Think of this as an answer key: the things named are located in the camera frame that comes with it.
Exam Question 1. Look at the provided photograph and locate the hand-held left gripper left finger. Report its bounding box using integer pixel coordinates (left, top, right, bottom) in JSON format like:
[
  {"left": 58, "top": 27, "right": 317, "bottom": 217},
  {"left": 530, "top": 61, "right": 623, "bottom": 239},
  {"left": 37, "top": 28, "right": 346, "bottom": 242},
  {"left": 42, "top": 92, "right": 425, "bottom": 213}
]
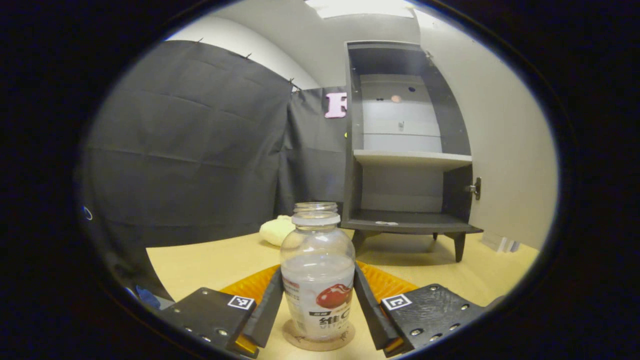
[{"left": 161, "top": 264, "right": 285, "bottom": 359}]

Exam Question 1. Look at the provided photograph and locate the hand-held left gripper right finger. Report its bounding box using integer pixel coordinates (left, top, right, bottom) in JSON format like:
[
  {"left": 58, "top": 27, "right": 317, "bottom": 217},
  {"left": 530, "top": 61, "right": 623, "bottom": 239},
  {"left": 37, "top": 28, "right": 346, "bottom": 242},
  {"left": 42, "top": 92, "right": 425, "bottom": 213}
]
[{"left": 353, "top": 260, "right": 489, "bottom": 357}]

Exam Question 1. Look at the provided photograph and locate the round wooden coaster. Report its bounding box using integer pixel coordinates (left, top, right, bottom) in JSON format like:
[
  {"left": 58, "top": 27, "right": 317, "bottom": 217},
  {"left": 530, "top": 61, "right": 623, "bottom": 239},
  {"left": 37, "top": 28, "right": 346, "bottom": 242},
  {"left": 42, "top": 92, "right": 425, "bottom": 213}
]
[{"left": 282, "top": 319, "right": 356, "bottom": 352}]

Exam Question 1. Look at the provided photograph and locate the clear bottle with white label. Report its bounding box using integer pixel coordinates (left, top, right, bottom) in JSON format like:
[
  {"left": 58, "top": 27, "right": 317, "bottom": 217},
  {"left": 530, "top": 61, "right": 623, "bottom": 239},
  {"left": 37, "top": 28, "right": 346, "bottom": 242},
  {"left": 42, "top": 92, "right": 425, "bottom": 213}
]
[{"left": 279, "top": 201, "right": 357, "bottom": 343}]

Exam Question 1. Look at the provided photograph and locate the grey cabinet door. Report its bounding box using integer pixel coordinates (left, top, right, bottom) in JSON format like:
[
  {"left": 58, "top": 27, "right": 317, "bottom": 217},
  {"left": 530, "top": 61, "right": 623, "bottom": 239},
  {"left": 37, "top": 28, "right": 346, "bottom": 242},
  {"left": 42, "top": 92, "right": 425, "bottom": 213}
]
[{"left": 414, "top": 10, "right": 559, "bottom": 252}]

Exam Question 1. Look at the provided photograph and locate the pale yellow plush toy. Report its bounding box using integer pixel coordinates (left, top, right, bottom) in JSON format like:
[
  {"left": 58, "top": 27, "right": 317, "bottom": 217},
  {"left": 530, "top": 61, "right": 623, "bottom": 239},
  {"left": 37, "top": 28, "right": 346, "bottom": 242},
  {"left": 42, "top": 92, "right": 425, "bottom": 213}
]
[{"left": 258, "top": 215, "right": 297, "bottom": 248}]

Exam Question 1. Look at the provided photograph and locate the blue fabric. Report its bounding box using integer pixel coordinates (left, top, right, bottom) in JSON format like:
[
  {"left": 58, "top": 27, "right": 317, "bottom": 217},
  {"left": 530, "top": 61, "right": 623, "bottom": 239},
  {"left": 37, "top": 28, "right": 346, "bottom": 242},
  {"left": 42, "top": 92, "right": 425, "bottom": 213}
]
[{"left": 135, "top": 285, "right": 162, "bottom": 309}]

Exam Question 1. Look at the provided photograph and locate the black backdrop cloth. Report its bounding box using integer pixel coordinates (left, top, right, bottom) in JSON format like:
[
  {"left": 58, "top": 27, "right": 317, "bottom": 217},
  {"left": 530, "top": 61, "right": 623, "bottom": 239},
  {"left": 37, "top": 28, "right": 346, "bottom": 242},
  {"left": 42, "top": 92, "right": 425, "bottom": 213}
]
[{"left": 77, "top": 40, "right": 351, "bottom": 301}]

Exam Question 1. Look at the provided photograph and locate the ceiling light panel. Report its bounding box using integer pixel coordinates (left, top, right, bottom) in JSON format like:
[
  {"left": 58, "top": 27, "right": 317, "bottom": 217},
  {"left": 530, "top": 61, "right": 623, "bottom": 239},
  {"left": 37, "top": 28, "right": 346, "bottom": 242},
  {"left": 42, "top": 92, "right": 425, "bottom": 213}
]
[{"left": 305, "top": 0, "right": 416, "bottom": 19}]

